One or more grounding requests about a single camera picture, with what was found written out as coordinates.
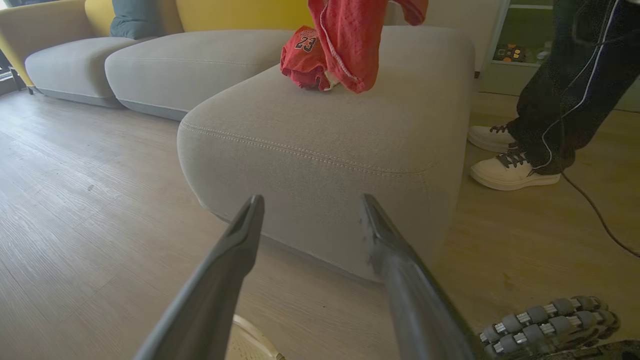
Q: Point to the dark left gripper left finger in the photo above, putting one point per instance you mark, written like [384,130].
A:
[215,285]

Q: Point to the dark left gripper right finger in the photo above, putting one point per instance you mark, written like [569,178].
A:
[415,300]

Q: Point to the red basketball jersey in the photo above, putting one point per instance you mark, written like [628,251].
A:
[302,57]

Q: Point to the red shorts white trim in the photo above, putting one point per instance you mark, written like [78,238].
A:
[350,40]

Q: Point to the white laundry basket brown rim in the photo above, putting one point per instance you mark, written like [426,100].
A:
[250,342]

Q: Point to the grey sofa seat section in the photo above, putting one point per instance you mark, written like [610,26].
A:
[75,67]
[195,65]

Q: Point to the roller omni wheel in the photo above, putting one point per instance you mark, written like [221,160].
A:
[545,325]

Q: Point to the white sneaker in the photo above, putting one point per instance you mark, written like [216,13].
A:
[490,137]
[510,175]

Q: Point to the grey fabric sofa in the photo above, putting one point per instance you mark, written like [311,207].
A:
[325,150]

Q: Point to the black trousers white piping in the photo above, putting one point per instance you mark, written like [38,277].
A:
[575,85]

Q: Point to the yellow sofa backrest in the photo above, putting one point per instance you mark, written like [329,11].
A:
[240,14]

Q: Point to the blue grey pillow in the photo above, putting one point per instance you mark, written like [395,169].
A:
[135,19]

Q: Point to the off-white sofa backrest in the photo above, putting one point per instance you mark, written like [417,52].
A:
[465,17]

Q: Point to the green glass cabinet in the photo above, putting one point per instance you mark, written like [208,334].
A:
[525,30]

